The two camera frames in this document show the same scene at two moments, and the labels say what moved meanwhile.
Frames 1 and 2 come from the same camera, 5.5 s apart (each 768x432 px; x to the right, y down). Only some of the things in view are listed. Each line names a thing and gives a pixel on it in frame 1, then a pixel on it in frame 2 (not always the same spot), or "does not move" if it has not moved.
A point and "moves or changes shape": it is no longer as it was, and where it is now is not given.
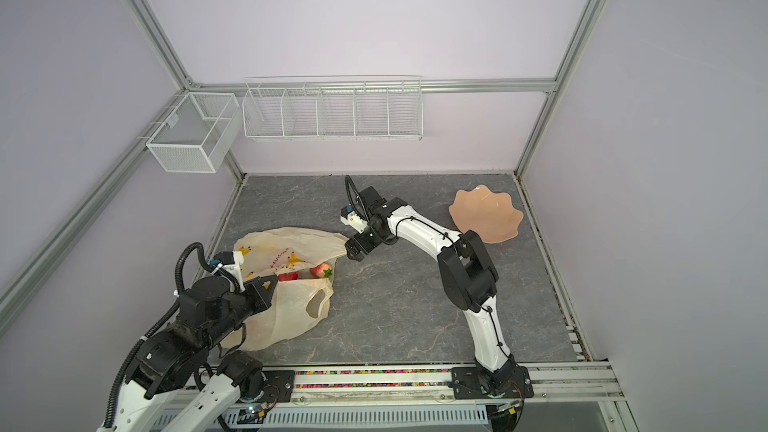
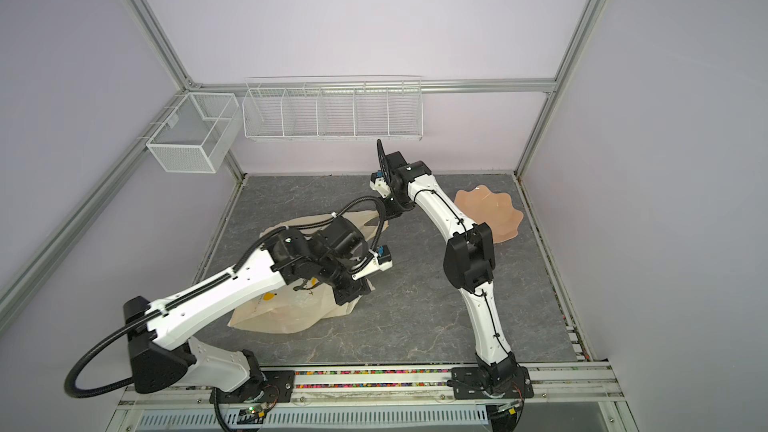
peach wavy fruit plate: x=490 y=213 does not move
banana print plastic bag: x=269 y=252 moves or changes shape
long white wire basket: x=340 y=107 does not move
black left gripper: x=262 y=297 to x=358 y=287
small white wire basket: x=198 y=134 does not move
